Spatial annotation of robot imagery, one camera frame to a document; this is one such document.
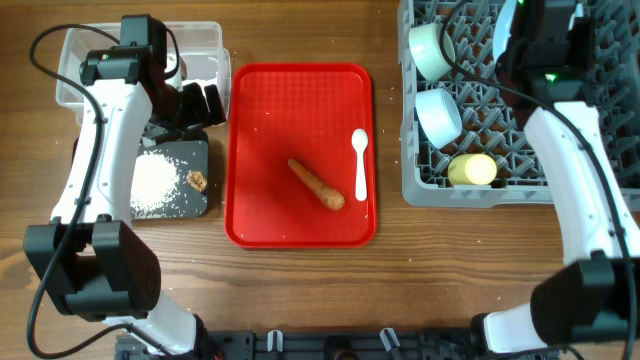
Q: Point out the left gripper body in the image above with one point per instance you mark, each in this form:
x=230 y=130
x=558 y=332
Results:
x=191 y=111

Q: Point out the brown food scrap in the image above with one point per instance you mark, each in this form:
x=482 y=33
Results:
x=197 y=180

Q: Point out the white rice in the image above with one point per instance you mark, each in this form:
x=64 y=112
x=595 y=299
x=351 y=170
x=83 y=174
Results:
x=155 y=189

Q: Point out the green bowl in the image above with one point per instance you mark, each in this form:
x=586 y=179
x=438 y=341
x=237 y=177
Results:
x=426 y=51

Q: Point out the blue bowl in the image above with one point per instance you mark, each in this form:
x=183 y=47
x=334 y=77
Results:
x=438 y=116

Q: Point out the yellow cup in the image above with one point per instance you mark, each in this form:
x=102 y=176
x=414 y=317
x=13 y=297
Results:
x=472 y=169

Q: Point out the light blue plate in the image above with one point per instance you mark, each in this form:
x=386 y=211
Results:
x=502 y=31

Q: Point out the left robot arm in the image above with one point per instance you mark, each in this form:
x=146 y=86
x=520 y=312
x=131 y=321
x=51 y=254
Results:
x=89 y=261

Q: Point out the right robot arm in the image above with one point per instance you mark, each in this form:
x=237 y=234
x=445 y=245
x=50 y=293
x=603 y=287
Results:
x=544 y=51

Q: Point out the black waste tray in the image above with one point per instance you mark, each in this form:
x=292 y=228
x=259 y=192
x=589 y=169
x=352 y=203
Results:
x=195 y=150

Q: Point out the grey dishwasher rack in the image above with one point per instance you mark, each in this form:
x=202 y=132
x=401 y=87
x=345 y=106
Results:
x=489 y=126

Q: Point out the clear plastic bin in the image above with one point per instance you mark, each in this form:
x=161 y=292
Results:
x=200 y=44

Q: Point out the red serving tray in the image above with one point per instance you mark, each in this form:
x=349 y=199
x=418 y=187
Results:
x=307 y=112

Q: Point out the orange carrot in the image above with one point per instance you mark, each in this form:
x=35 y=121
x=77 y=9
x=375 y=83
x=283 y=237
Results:
x=329 y=197

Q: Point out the white plastic spoon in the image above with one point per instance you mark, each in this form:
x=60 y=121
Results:
x=360 y=143

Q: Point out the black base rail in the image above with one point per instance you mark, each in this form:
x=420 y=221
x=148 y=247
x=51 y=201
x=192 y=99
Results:
x=429 y=344

